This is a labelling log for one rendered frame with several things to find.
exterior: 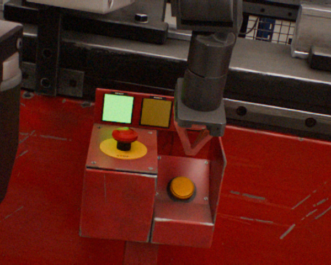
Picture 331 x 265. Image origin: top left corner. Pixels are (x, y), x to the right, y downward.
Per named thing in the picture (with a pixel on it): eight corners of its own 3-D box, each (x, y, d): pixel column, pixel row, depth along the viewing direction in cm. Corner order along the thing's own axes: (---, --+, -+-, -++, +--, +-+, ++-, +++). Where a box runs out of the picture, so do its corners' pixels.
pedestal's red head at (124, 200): (78, 237, 98) (87, 127, 91) (87, 185, 113) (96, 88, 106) (211, 249, 100) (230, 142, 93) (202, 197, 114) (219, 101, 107)
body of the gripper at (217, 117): (218, 92, 98) (228, 49, 93) (223, 134, 90) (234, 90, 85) (175, 87, 97) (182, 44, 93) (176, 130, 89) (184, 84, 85)
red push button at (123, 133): (109, 156, 99) (111, 134, 97) (110, 145, 102) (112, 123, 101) (135, 159, 99) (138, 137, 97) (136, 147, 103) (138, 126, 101)
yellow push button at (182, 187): (167, 202, 104) (170, 196, 102) (169, 180, 106) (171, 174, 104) (192, 204, 104) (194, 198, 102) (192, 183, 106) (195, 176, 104)
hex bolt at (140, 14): (132, 21, 121) (133, 13, 120) (134, 18, 123) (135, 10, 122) (146, 24, 120) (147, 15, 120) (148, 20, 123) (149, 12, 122)
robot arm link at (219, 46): (188, 32, 84) (233, 43, 83) (199, 9, 89) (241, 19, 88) (181, 78, 88) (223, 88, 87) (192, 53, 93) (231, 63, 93)
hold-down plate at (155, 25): (3, 19, 122) (3, 3, 121) (12, 12, 127) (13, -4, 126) (163, 45, 120) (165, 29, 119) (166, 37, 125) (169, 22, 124)
